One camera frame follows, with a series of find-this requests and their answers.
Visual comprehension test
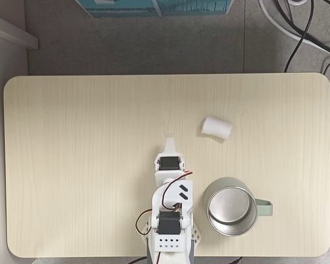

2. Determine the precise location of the white dressing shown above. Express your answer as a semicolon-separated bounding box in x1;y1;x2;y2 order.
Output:
200;116;234;142

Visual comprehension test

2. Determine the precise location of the white board ledge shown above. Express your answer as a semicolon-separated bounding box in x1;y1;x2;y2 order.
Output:
0;12;40;51

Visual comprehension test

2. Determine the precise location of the pale green steel mug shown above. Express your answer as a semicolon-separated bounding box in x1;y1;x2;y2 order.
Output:
203;177;273;237

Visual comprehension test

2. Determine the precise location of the teal printed box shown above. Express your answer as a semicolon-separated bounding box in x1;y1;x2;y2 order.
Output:
75;0;162;18
155;0;234;16

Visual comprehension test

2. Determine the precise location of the thick white floor cable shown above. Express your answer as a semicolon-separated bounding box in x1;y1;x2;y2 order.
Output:
258;0;330;54

